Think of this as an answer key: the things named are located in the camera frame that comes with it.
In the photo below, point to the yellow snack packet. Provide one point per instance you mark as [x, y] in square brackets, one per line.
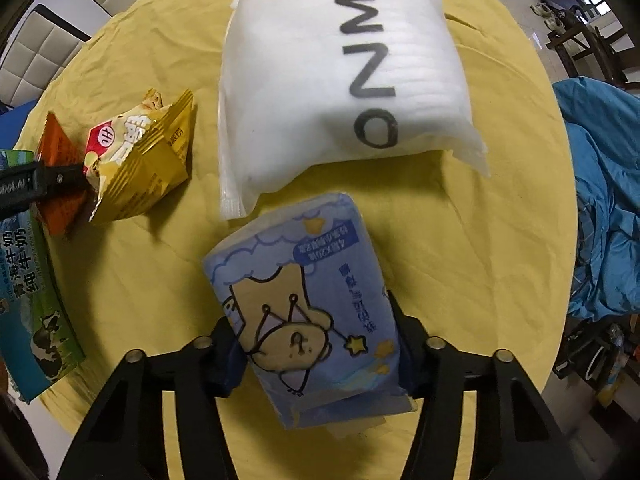
[140, 160]

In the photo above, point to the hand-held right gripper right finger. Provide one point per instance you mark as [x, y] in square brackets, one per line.
[400, 340]

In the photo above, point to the white quilted sofa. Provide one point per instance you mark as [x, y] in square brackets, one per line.
[60, 20]

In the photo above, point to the blue green milk carton box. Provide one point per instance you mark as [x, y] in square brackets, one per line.
[35, 280]

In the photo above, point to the yellow tablecloth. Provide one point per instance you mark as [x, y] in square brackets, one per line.
[165, 270]

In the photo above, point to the dark wooden chair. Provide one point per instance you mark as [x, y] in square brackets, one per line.
[587, 50]

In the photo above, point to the orange snack packet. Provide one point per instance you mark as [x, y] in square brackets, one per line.
[57, 160]

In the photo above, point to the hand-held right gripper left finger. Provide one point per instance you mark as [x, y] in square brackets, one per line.
[231, 360]

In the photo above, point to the blue cloth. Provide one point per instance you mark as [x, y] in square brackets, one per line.
[600, 190]

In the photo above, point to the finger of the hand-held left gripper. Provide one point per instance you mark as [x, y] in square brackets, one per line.
[60, 180]

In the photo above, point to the blue cartoon tissue pack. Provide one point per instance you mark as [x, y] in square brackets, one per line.
[300, 320]

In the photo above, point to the white foam bag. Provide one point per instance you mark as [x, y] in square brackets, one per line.
[340, 80]

